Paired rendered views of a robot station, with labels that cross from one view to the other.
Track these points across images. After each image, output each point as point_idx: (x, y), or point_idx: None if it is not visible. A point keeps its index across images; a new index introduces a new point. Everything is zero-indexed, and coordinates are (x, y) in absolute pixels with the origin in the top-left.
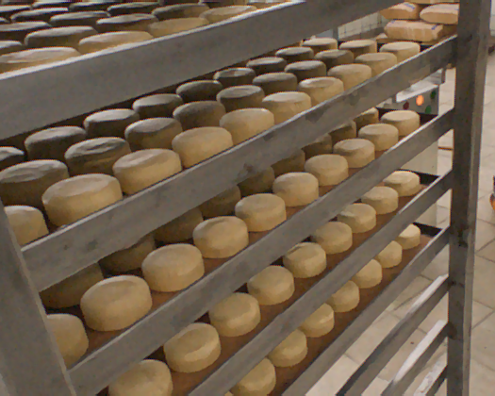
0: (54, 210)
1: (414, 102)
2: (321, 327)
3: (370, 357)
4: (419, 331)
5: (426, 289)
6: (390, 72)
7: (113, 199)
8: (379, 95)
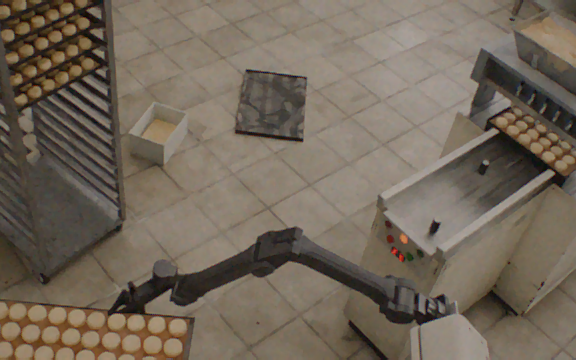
0: None
1: (398, 233)
2: None
3: None
4: (271, 331)
5: (330, 352)
6: None
7: None
8: None
